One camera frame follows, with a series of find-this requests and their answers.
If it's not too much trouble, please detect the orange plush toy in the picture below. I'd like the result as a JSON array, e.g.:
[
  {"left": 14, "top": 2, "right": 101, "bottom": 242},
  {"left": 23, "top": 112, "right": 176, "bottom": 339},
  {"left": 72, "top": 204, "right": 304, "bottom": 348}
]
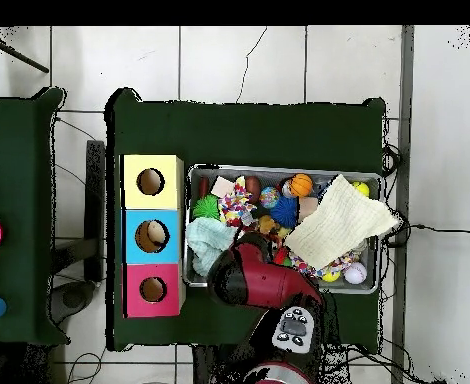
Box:
[{"left": 257, "top": 214, "right": 281, "bottom": 236}]

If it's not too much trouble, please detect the mint green waffle cloth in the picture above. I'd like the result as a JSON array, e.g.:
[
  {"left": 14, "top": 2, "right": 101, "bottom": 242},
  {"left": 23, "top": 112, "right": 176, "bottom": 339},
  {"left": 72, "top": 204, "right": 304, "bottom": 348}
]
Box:
[{"left": 184, "top": 216, "right": 238, "bottom": 279}]

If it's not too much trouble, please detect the wooden three-hole box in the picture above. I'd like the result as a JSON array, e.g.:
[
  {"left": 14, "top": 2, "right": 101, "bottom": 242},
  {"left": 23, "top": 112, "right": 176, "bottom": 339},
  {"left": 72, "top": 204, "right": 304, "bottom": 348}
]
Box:
[{"left": 120, "top": 153, "right": 187, "bottom": 319}]

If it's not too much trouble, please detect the colourful patterned cloth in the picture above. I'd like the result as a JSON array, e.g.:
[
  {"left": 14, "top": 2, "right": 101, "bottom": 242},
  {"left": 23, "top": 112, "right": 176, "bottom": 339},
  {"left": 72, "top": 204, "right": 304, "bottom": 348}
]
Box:
[{"left": 217, "top": 175, "right": 258, "bottom": 229}]

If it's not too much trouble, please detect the plain wooden cube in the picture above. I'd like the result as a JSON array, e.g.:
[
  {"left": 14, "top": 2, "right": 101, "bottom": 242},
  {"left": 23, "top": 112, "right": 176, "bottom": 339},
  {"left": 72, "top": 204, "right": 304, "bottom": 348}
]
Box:
[{"left": 209, "top": 174, "right": 237, "bottom": 200}]

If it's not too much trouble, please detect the brown football toy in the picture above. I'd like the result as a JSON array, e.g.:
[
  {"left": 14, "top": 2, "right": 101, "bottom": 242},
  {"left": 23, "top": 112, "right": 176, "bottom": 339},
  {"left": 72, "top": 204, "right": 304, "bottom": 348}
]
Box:
[{"left": 244, "top": 175, "right": 262, "bottom": 203}]

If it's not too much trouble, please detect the green spiky ball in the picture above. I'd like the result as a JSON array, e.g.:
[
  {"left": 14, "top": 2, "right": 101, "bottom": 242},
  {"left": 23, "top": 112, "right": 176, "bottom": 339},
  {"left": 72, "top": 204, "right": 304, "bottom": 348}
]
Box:
[{"left": 191, "top": 194, "right": 221, "bottom": 220}]

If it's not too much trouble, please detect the globe print ball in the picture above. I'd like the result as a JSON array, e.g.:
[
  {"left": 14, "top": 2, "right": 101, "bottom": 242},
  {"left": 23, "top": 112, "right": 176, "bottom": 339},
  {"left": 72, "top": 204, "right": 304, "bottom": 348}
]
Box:
[{"left": 258, "top": 186, "right": 282, "bottom": 210}]

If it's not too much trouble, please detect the blue spiky ball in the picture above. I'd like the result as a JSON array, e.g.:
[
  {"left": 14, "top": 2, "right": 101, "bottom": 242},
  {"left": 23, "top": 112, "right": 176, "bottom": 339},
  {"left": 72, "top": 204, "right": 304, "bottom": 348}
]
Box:
[{"left": 269, "top": 195, "right": 299, "bottom": 229}]

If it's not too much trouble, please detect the orange basketball toy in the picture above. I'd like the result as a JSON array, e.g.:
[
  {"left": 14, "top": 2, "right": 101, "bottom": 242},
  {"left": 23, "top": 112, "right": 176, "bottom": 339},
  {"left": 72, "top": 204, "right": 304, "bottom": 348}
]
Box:
[{"left": 289, "top": 173, "right": 314, "bottom": 199}]

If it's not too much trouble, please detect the dark green tablecloth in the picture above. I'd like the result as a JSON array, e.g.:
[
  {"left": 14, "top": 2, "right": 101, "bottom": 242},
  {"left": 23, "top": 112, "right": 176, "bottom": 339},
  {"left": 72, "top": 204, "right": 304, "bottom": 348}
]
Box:
[
  {"left": 104, "top": 87, "right": 387, "bottom": 352},
  {"left": 0, "top": 87, "right": 70, "bottom": 347}
]

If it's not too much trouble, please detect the cream waffle cloth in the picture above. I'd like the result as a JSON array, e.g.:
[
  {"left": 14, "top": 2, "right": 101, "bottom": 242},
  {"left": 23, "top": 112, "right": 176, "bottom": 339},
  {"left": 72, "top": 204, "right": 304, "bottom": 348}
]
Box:
[{"left": 283, "top": 173, "right": 400, "bottom": 271}]

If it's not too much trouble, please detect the white baseball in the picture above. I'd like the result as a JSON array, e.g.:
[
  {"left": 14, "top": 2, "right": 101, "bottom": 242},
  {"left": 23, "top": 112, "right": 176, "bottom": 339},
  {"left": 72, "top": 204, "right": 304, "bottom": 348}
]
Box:
[{"left": 342, "top": 261, "right": 368, "bottom": 286}]

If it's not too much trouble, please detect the black stand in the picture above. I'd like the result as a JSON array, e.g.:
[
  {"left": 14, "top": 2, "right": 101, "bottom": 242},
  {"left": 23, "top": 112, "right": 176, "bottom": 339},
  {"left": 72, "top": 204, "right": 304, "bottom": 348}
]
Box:
[{"left": 49, "top": 139, "right": 107, "bottom": 326}]

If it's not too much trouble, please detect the black tripod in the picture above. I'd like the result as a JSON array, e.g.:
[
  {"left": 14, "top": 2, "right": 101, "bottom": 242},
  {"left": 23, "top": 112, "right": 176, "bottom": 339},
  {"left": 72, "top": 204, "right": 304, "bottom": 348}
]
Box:
[{"left": 0, "top": 26, "right": 51, "bottom": 75}]

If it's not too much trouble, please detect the shallow wire mesh bin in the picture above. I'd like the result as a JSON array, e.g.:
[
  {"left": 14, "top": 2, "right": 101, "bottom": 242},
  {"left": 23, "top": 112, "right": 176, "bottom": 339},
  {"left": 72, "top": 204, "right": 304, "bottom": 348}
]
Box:
[{"left": 183, "top": 163, "right": 383, "bottom": 296}]

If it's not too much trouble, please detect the black cable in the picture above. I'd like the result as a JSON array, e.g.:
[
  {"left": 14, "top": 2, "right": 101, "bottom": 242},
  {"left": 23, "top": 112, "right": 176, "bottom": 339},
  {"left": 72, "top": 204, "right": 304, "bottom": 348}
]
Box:
[{"left": 382, "top": 221, "right": 470, "bottom": 249}]

